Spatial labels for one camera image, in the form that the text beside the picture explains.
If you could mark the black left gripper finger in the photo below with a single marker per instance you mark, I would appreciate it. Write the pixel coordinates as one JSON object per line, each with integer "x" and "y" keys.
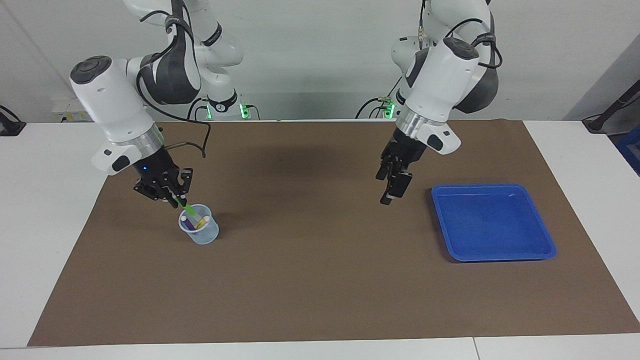
{"x": 384, "y": 169}
{"x": 396, "y": 187}

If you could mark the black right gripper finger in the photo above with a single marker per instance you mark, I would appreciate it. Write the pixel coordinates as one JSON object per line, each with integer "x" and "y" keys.
{"x": 184, "y": 186}
{"x": 155, "y": 192}

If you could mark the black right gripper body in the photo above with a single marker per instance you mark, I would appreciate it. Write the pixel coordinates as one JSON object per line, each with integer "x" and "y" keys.
{"x": 157, "y": 172}

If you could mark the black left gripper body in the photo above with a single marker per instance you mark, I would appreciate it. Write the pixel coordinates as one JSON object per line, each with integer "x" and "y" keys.
{"x": 406, "y": 147}

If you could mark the green pen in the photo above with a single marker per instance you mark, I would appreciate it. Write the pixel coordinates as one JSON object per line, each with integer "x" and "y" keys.
{"x": 189, "y": 209}

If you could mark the purple pen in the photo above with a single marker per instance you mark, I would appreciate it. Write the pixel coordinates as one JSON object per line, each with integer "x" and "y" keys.
{"x": 188, "y": 224}

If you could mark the yellow pen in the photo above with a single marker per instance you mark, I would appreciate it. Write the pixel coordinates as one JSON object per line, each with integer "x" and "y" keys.
{"x": 202, "y": 222}

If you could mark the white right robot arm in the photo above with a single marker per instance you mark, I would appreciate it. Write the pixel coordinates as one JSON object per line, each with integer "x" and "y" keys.
{"x": 115, "y": 105}

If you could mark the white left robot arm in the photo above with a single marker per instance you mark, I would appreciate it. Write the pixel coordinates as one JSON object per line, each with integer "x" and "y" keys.
{"x": 445, "y": 75}

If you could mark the translucent plastic cup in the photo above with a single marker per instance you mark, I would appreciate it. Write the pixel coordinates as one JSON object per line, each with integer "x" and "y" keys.
{"x": 205, "y": 236}

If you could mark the blue plastic tray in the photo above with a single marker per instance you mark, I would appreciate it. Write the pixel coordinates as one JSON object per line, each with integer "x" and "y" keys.
{"x": 495, "y": 230}

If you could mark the white power strip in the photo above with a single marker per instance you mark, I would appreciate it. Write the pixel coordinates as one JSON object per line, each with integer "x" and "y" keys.
{"x": 62, "y": 111}

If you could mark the brown table mat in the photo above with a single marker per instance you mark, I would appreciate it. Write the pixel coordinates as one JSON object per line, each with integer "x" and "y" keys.
{"x": 320, "y": 275}

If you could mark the black stand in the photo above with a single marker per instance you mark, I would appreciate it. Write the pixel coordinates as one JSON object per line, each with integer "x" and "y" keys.
{"x": 600, "y": 122}

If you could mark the blue box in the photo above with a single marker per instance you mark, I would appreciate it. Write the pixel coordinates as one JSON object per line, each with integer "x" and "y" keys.
{"x": 631, "y": 150}

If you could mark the black clamp mount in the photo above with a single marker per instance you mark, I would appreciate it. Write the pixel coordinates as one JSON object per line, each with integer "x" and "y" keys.
{"x": 10, "y": 127}

